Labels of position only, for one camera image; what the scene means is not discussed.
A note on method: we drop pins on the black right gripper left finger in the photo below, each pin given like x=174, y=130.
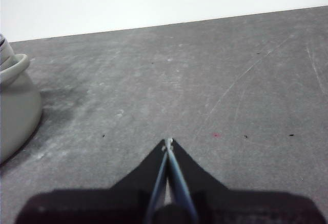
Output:
x=102, y=206

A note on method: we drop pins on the pale green electric pot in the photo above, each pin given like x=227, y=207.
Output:
x=18, y=106

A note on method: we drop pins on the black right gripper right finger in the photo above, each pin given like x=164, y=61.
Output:
x=230, y=208

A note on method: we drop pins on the glass lid with green knob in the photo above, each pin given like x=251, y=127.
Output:
x=1, y=40

